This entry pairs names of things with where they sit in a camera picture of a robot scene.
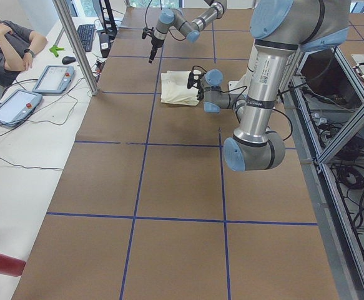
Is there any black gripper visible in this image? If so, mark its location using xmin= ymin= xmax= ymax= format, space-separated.
xmin=196 ymin=86 xmax=205 ymax=99
xmin=149 ymin=36 xmax=164 ymax=64

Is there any cream long-sleeve cat shirt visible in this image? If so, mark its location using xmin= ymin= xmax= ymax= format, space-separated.
xmin=160 ymin=71 xmax=199 ymax=106

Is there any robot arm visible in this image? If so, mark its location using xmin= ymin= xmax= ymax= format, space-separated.
xmin=142 ymin=0 xmax=227 ymax=64
xmin=199 ymin=1 xmax=350 ymax=171

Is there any black box with label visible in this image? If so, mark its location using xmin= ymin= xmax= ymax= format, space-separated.
xmin=99 ymin=32 xmax=111 ymax=58

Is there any black keyboard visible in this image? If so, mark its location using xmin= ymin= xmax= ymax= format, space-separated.
xmin=77 ymin=24 xmax=96 ymax=52

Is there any black computer mouse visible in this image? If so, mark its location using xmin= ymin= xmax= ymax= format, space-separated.
xmin=61 ymin=56 xmax=76 ymax=65

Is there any green plastic part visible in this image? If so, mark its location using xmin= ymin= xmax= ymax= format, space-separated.
xmin=49 ymin=45 xmax=65 ymax=58

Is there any far teach pendant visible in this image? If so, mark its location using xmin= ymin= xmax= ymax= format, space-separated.
xmin=32 ymin=65 xmax=75 ymax=95

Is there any teach pendant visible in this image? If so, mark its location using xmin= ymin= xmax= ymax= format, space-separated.
xmin=0 ymin=89 xmax=42 ymax=127
xmin=32 ymin=65 xmax=75 ymax=95

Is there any seated person grey shirt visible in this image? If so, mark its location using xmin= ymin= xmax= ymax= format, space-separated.
xmin=0 ymin=19 xmax=47 ymax=88

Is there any near teach pendant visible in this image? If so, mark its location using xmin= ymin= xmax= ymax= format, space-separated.
xmin=0 ymin=89 xmax=42 ymax=127

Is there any red cylinder bottle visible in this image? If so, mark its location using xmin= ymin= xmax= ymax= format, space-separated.
xmin=0 ymin=253 xmax=26 ymax=277

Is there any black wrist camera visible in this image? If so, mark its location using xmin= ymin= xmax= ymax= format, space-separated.
xmin=187 ymin=65 xmax=207 ymax=89
xmin=142 ymin=27 xmax=154 ymax=39

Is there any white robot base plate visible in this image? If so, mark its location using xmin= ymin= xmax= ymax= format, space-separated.
xmin=228 ymin=81 xmax=248 ymax=97

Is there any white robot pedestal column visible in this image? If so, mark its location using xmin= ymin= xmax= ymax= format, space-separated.
xmin=245 ymin=54 xmax=257 ymax=85

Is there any aluminium frame post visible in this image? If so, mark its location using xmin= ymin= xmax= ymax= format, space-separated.
xmin=52 ymin=0 xmax=99 ymax=96

